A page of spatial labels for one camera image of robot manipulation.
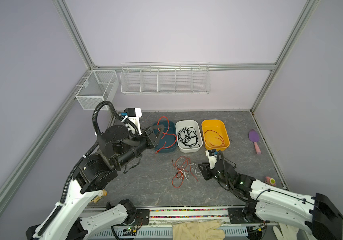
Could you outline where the small yellow toy figure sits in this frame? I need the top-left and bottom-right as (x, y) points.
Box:
(91, 190), (107, 204)

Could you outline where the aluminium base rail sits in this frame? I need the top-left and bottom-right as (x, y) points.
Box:
(81, 203), (319, 240)

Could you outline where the white rubber glove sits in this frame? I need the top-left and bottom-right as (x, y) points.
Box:
(273, 223), (299, 240)

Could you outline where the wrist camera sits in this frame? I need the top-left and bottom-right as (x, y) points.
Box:
(205, 149), (218, 170)
(120, 108), (142, 136)

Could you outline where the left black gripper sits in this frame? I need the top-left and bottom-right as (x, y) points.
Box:
(114, 124), (165, 169)

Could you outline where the thin red wire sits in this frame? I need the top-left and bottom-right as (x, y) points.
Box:
(155, 116), (178, 154)

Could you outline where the cream work glove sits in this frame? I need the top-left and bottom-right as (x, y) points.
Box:
(172, 220), (225, 240)

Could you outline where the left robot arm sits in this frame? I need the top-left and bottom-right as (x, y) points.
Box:
(26, 101), (164, 240)

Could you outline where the long white wire basket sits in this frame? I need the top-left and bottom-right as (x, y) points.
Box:
(120, 62), (211, 95)

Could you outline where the thin black cable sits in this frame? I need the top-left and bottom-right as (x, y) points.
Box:
(177, 126), (201, 149)

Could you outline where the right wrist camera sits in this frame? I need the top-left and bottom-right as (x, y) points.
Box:
(205, 149), (218, 170)

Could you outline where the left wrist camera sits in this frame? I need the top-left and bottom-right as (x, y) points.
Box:
(120, 108), (142, 136)

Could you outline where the white plastic tub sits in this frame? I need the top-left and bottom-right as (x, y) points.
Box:
(175, 120), (203, 153)

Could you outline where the small white mesh basket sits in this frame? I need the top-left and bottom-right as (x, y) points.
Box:
(75, 70), (119, 111)

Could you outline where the thin white cable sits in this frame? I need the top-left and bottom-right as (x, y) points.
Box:
(175, 161), (203, 181)

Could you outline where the small pink toy figure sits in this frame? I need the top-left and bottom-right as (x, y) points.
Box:
(265, 177), (276, 187)

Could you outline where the yellow plastic tub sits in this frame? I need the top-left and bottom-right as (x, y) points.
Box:
(201, 120), (230, 151)

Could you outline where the teal plastic tub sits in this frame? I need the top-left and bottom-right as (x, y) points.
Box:
(153, 121), (177, 154)

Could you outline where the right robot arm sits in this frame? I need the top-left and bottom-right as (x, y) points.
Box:
(198, 151), (343, 240)

